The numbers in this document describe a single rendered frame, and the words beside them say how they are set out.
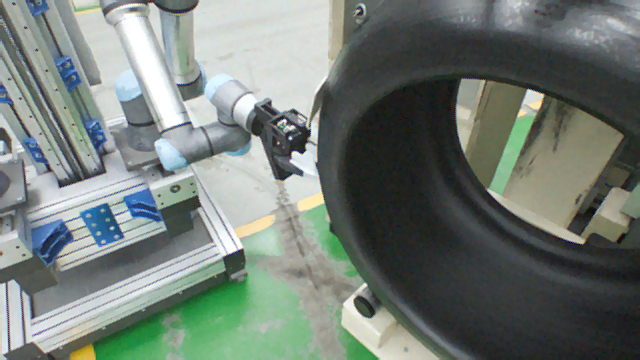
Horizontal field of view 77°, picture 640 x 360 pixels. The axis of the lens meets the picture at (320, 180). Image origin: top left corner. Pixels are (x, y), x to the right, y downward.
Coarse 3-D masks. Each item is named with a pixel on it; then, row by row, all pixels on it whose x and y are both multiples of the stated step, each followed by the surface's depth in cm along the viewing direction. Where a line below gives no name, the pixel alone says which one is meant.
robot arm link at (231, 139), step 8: (208, 128) 92; (216, 128) 93; (224, 128) 93; (232, 128) 92; (240, 128) 93; (216, 136) 92; (224, 136) 93; (232, 136) 94; (240, 136) 95; (248, 136) 97; (216, 144) 93; (224, 144) 94; (232, 144) 95; (240, 144) 96; (248, 144) 98; (216, 152) 94; (224, 152) 96; (232, 152) 98; (240, 152) 98
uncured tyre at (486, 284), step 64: (384, 0) 43; (448, 0) 34; (512, 0) 30; (576, 0) 28; (384, 64) 40; (448, 64) 35; (512, 64) 31; (576, 64) 28; (320, 128) 53; (384, 128) 71; (448, 128) 73; (384, 192) 74; (448, 192) 79; (384, 256) 71; (448, 256) 75; (512, 256) 75; (576, 256) 67; (448, 320) 67; (512, 320) 67; (576, 320) 64
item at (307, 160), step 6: (294, 156) 80; (300, 156) 78; (306, 156) 77; (312, 156) 76; (294, 162) 80; (300, 162) 79; (306, 162) 78; (312, 162) 77; (300, 168) 79; (306, 168) 79; (312, 168) 78; (306, 174) 79; (312, 174) 78
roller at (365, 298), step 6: (366, 288) 71; (360, 294) 70; (366, 294) 70; (372, 294) 70; (354, 300) 71; (360, 300) 69; (366, 300) 69; (372, 300) 69; (378, 300) 69; (354, 306) 71; (360, 306) 70; (366, 306) 68; (372, 306) 69; (378, 306) 69; (360, 312) 71; (366, 312) 69; (372, 312) 69
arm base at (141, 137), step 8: (152, 120) 127; (128, 128) 129; (136, 128) 127; (144, 128) 127; (152, 128) 128; (128, 136) 131; (136, 136) 129; (144, 136) 128; (152, 136) 129; (160, 136) 130; (136, 144) 130; (144, 144) 129; (152, 144) 130
